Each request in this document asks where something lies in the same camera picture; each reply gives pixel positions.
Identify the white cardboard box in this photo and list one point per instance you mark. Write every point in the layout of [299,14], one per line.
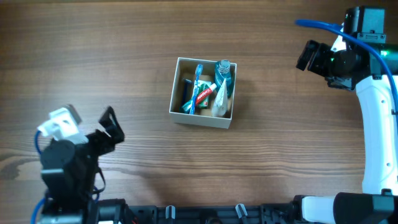
[185,68]

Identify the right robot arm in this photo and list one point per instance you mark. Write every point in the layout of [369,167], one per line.
[375,84]

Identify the blue mouthwash bottle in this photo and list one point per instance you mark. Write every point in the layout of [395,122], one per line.
[223,74]

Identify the green white soap box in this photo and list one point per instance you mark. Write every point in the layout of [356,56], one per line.
[203,85]

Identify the blue white toothbrush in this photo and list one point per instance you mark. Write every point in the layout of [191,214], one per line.
[198,72]

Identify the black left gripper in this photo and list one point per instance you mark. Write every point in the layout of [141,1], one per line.
[101,140]

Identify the white patterned lotion tube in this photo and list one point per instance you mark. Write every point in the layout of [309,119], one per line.
[220,104]

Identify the red green toothpaste tube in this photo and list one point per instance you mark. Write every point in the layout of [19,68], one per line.
[200,98]

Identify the blue disposable razor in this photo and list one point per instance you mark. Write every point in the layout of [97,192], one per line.
[187,83]

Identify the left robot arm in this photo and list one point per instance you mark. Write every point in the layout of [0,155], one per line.
[70,166]

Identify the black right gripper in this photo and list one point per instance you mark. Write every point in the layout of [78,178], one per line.
[315,58]

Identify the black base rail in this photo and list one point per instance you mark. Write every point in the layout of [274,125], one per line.
[202,214]

